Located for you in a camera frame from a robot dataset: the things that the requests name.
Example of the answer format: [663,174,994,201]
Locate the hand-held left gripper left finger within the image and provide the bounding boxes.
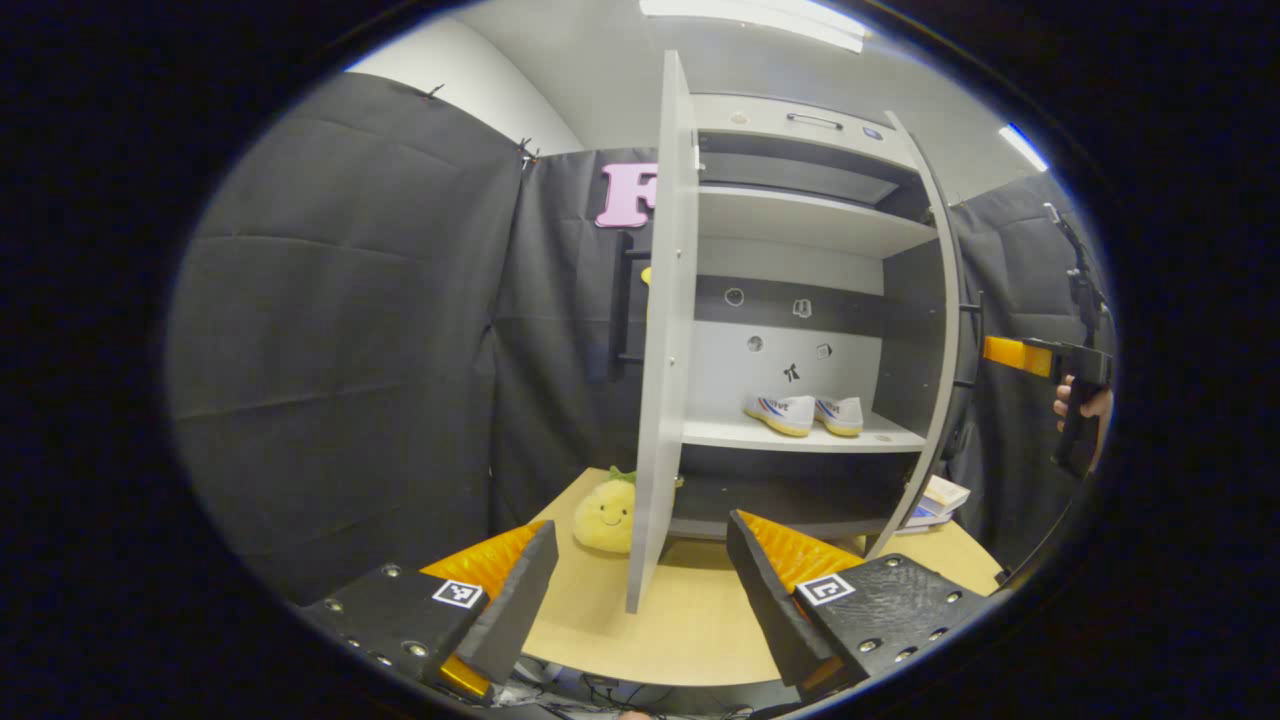
[298,520,561,701]

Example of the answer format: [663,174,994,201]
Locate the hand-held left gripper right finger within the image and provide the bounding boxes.
[725,510,991,701]

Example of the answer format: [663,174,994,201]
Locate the white canvas shoe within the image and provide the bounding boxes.
[814,396,865,438]
[742,392,817,438]

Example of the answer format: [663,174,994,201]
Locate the grey shoe cabinet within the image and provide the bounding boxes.
[680,93,966,561]

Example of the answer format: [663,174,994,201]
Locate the grey cabinet shelf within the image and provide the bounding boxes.
[697,185,938,259]
[683,410,929,454]

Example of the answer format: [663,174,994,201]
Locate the yellow plush toy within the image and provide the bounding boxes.
[572,465,686,556]

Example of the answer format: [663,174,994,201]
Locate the white book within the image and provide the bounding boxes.
[920,475,973,513]

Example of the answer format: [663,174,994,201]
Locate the small ceiling light panel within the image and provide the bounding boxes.
[998,122,1049,171]

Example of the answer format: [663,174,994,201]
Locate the large ceiling light panel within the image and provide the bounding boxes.
[640,0,866,53]

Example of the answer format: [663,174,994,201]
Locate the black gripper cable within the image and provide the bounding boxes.
[1000,495,1086,586]

